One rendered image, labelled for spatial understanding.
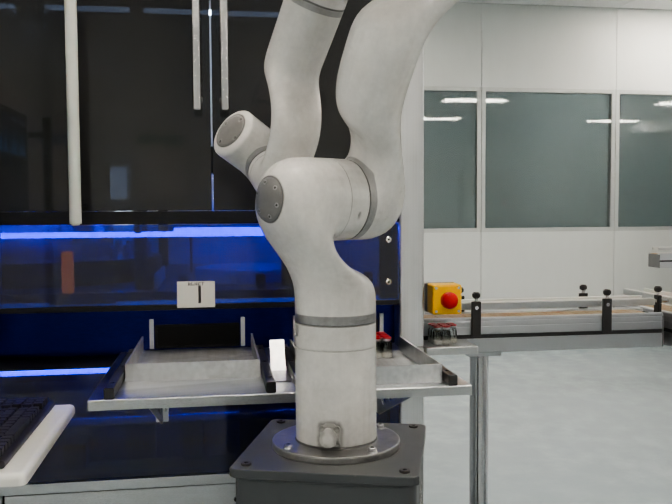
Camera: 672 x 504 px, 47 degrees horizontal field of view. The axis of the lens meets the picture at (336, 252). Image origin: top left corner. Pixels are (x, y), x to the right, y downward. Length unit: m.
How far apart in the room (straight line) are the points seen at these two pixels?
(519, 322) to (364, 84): 1.15
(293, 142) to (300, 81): 0.09
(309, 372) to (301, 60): 0.46
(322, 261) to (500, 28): 6.01
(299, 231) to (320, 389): 0.23
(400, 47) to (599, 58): 6.30
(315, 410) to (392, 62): 0.49
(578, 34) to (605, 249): 1.88
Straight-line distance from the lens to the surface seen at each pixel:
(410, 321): 1.87
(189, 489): 1.90
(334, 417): 1.12
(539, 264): 6.98
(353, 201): 1.09
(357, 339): 1.11
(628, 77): 7.41
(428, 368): 1.51
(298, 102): 1.19
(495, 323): 2.05
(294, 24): 1.18
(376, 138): 1.09
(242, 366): 1.56
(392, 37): 1.04
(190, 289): 1.80
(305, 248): 1.06
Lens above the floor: 1.21
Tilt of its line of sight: 3 degrees down
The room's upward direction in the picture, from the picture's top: straight up
